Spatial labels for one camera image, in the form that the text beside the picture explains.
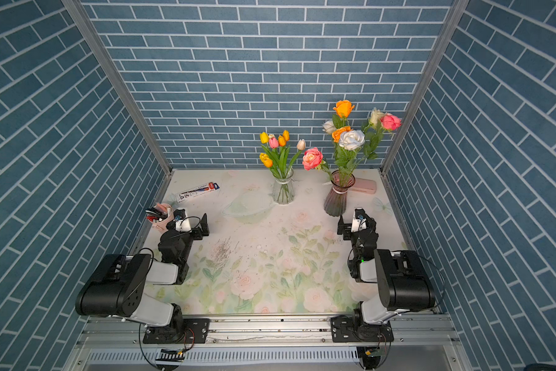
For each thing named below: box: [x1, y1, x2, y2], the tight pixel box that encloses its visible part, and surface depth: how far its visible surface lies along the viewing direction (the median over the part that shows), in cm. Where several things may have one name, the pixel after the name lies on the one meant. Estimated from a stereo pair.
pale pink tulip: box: [296, 139, 306, 151], surface depth 94 cm
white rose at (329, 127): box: [322, 120, 337, 135], surface depth 87 cm
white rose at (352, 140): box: [339, 129, 366, 151], surface depth 76 cm
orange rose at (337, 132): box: [331, 125, 352, 143], surface depth 82 cm
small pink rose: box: [366, 112, 403, 161], surface depth 79 cm
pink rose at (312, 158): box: [301, 146, 324, 171], surface depth 77 cm
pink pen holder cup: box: [145, 202, 175, 233], surface depth 93 cm
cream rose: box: [361, 107, 386, 160], surface depth 86 cm
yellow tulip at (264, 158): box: [258, 152, 273, 168], surface depth 84 cm
